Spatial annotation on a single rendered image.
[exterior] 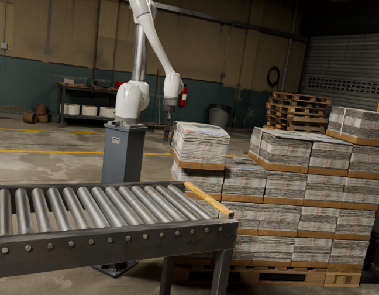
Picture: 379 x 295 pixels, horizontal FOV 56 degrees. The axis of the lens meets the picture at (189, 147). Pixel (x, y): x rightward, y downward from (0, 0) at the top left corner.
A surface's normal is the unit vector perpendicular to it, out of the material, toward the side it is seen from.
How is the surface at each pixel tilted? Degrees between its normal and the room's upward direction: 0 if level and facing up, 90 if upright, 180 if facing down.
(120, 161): 90
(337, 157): 90
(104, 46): 90
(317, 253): 89
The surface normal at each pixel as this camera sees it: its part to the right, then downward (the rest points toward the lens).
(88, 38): 0.45, 0.23
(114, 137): -0.47, 0.11
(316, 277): 0.17, 0.21
